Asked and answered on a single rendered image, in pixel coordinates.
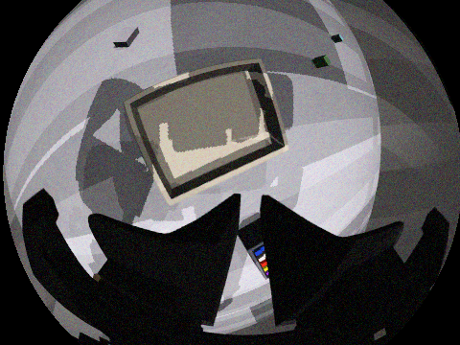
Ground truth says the small green cube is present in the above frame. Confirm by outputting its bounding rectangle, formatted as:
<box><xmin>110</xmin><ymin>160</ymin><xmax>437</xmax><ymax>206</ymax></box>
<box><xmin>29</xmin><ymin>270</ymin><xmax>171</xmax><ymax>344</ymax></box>
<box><xmin>312</xmin><ymin>55</ymin><xmax>331</xmax><ymax>68</ymax></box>

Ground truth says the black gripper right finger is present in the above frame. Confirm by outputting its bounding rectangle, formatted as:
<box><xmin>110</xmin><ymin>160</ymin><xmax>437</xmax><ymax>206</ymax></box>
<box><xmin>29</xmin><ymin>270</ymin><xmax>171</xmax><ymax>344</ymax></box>
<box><xmin>260</xmin><ymin>195</ymin><xmax>403</xmax><ymax>327</ymax></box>

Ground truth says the red fuse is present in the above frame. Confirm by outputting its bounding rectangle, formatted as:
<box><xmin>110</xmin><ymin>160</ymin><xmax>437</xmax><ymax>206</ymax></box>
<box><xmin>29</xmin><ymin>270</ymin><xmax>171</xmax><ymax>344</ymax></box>
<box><xmin>254</xmin><ymin>256</ymin><xmax>267</xmax><ymax>267</ymax></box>

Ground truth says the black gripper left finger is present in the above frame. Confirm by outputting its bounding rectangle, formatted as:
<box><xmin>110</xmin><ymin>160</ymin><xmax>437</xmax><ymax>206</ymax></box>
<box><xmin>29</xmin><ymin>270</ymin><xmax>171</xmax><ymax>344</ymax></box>
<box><xmin>88</xmin><ymin>193</ymin><xmax>241</xmax><ymax>327</ymax></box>

